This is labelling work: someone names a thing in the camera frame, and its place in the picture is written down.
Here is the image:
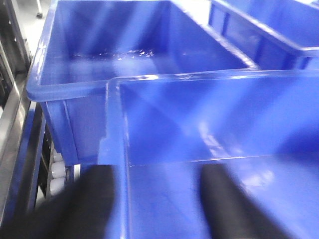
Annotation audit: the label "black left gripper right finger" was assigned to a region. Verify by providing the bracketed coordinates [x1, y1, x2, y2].
[199, 164, 289, 239]

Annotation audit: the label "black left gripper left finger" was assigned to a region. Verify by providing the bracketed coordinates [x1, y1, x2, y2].
[0, 165, 116, 239]

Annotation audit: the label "large blue plastic bin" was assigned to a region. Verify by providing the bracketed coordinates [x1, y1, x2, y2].
[99, 70, 319, 239]

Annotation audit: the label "white conveyor rollers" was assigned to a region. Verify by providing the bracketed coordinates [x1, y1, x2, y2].
[49, 151, 66, 196]

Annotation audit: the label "blue bin behind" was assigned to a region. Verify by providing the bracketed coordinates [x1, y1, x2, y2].
[26, 0, 258, 166]

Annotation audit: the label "blue bin upper right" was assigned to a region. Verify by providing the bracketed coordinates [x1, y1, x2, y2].
[209, 0, 319, 70]

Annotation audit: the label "metal rack frame left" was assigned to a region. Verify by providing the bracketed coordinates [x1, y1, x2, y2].
[0, 0, 51, 224]

